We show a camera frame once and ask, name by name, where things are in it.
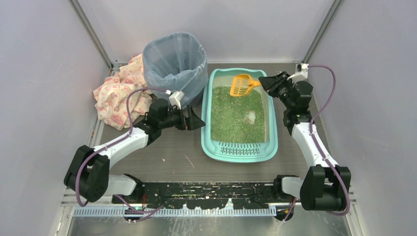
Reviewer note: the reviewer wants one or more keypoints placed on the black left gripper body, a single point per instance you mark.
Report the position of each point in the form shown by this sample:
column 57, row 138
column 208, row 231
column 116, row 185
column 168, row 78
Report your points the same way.
column 187, row 119

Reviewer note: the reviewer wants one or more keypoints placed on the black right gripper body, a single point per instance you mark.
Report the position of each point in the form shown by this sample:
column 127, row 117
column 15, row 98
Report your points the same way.
column 277, row 85

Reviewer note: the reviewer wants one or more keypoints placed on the orange litter scoop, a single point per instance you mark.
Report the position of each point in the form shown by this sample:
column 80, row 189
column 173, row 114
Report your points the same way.
column 242, row 85

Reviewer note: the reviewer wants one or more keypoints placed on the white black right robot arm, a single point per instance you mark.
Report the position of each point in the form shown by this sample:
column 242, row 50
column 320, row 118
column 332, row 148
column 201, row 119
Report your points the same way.
column 326, row 184

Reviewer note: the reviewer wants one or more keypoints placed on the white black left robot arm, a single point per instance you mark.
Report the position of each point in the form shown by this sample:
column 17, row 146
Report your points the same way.
column 89, row 172

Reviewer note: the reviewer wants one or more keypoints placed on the green cat litter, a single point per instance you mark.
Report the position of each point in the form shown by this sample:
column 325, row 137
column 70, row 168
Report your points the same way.
column 237, row 119

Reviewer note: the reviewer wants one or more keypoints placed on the teal litter box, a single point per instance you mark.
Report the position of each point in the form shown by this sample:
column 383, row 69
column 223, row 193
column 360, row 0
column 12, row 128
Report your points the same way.
column 236, row 152

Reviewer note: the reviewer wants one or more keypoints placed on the pink patterned cloth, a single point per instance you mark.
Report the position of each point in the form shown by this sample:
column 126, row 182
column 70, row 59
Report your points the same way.
column 112, row 102

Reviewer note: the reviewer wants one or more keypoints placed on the bin with blue bag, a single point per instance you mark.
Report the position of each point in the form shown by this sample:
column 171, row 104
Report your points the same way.
column 176, row 62

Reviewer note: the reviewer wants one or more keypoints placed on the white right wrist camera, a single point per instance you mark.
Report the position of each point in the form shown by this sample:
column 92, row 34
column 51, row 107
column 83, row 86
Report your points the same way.
column 301, row 73

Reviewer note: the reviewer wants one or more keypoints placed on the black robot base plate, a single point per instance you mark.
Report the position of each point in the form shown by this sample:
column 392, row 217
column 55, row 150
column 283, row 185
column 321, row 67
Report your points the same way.
column 208, row 195

